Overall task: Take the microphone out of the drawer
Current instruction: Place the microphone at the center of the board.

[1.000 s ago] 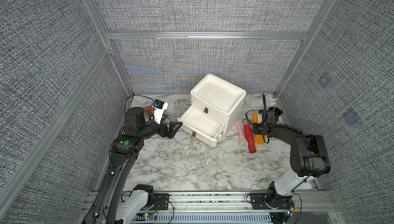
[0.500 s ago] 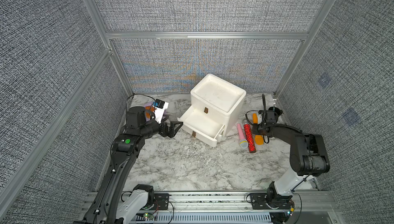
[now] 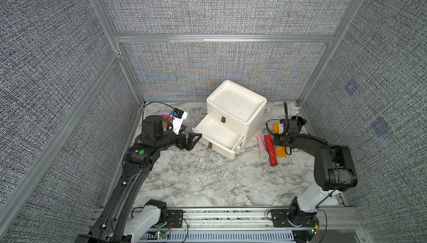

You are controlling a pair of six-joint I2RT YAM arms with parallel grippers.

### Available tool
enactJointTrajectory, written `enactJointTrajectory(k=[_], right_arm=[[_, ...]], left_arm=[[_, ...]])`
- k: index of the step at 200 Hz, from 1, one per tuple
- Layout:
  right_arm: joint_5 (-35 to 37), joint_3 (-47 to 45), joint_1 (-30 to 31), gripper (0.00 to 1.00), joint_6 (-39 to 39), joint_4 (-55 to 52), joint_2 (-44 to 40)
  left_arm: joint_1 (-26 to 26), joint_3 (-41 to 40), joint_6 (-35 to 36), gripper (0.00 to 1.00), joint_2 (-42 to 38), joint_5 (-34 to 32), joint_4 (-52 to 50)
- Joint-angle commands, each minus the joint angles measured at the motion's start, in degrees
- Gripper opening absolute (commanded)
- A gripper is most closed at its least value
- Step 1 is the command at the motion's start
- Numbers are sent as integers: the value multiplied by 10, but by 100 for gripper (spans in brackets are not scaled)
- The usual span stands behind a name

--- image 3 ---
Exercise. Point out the red glitter microphone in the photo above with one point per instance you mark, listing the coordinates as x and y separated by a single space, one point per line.
270 148

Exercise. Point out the orange microphone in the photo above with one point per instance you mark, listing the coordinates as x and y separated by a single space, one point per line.
279 150

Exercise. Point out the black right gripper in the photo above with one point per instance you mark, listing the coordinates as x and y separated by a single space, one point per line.
282 139

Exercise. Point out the black mug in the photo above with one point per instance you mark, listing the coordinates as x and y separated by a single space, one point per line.
296 123

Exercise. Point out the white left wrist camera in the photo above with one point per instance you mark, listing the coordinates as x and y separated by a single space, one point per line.
178 117

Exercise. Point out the white three-drawer storage unit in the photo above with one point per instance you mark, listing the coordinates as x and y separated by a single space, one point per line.
239 109

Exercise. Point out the purple plate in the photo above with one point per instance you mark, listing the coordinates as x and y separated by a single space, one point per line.
164 114

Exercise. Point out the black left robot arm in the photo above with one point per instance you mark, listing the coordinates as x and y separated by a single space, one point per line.
114 225

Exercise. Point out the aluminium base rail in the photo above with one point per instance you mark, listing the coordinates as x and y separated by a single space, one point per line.
337 224

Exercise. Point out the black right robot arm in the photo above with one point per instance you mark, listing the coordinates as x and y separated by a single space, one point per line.
334 169

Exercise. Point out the white bottom drawer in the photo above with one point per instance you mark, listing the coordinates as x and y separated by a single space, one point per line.
216 136

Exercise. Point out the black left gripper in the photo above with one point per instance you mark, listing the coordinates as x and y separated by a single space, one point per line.
182 140

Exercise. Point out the pink microphone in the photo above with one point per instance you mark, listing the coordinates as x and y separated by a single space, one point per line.
263 154

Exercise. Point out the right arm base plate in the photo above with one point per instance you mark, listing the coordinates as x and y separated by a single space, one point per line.
283 218

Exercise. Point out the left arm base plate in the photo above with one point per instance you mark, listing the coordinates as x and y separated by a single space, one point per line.
174 219

